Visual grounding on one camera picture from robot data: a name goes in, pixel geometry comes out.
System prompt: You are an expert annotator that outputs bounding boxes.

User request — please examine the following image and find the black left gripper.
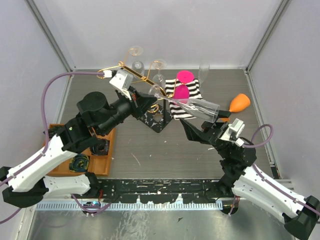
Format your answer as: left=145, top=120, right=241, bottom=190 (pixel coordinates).
left=99, top=86, right=157, bottom=136

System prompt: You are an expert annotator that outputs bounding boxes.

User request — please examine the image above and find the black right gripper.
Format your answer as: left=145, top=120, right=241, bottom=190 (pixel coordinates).
left=180, top=101, right=233, bottom=160

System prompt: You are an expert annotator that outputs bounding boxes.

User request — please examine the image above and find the gold wine glass rack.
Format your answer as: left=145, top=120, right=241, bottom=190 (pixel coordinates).
left=97, top=46, right=173, bottom=133

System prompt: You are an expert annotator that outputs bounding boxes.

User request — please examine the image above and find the clear stemmed wine glass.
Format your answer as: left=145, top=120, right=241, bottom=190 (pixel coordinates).
left=152, top=59, right=167, bottom=89

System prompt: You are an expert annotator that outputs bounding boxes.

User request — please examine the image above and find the pink plastic wine glass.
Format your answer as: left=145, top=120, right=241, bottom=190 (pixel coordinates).
left=172, top=70, right=194, bottom=100

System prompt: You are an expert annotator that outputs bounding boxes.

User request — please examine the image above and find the orange plastic wine glass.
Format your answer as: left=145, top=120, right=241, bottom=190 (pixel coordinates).
left=229, top=93, right=251, bottom=113

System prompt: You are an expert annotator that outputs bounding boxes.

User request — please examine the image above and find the tall clear champagne flute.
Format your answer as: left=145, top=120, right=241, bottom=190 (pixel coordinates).
left=198, top=62, right=210, bottom=86

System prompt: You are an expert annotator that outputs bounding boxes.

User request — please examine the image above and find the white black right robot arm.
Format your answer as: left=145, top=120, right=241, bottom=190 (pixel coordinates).
left=180, top=118, right=320, bottom=240

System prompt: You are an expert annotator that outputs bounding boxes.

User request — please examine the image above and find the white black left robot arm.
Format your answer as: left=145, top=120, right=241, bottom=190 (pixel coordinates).
left=0, top=87, right=157, bottom=208

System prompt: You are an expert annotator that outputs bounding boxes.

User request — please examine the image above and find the black white striped cloth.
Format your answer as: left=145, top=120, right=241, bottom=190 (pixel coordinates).
left=165, top=78, right=203, bottom=120

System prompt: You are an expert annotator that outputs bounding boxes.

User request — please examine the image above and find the blue floral rolled tie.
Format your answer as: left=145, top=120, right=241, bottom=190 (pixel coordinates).
left=90, top=139, right=110, bottom=156

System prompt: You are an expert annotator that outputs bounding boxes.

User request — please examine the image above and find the orange wooden compartment tray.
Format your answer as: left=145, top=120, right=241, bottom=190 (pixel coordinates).
left=47, top=129, right=116, bottom=177

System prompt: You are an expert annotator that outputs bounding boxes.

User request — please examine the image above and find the yellow blue rolled tie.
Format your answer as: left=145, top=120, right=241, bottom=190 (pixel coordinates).
left=69, top=153, right=90, bottom=173

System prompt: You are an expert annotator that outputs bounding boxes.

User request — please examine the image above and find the green patterned rolled tie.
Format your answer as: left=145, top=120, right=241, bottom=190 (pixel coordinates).
left=48, top=125, right=63, bottom=139

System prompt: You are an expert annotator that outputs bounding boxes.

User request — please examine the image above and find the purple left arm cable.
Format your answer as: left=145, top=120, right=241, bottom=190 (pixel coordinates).
left=0, top=71, right=112, bottom=225

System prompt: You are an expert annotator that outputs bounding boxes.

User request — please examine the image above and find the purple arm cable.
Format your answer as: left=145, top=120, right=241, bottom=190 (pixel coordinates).
left=227, top=124, right=320, bottom=216
left=0, top=71, right=112, bottom=225

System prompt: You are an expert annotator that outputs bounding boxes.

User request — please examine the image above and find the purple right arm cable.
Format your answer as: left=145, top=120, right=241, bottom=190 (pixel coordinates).
left=227, top=124, right=320, bottom=216

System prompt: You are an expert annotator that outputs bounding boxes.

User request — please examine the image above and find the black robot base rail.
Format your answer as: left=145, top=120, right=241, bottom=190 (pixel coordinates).
left=71, top=177, right=251, bottom=205

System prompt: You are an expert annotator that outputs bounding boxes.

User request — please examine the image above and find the white slotted cable duct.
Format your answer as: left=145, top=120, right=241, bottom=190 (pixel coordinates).
left=35, top=200, right=223, bottom=211

